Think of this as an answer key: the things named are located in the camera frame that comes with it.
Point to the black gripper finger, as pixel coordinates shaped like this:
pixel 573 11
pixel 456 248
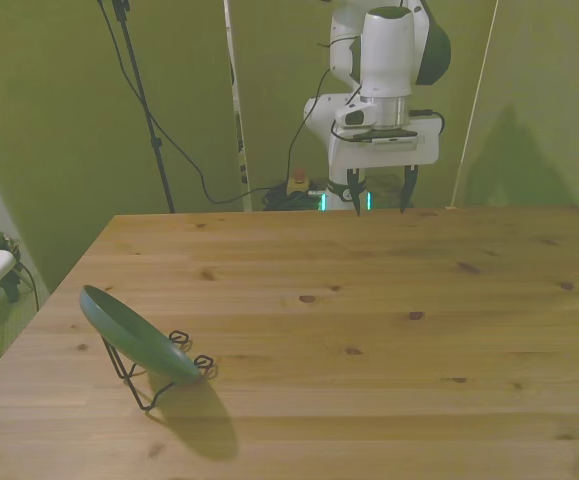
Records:
pixel 355 192
pixel 409 187

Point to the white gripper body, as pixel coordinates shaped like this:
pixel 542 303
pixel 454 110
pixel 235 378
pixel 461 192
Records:
pixel 394 156

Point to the dark green round plate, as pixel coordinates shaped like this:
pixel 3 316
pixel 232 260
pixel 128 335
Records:
pixel 134 335

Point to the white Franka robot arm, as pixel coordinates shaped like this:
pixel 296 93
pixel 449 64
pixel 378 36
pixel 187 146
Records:
pixel 386 50

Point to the red emergency stop button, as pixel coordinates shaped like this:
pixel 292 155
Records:
pixel 299 181

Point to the thin white slanted rod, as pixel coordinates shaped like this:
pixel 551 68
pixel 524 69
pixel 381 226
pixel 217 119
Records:
pixel 474 105

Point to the black clamp foot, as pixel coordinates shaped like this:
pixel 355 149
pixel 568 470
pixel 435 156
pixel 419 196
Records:
pixel 10 287

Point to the white vertical profile rail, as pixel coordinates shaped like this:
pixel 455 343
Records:
pixel 239 125

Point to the black tripod camera pole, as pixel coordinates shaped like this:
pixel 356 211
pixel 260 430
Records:
pixel 156 142

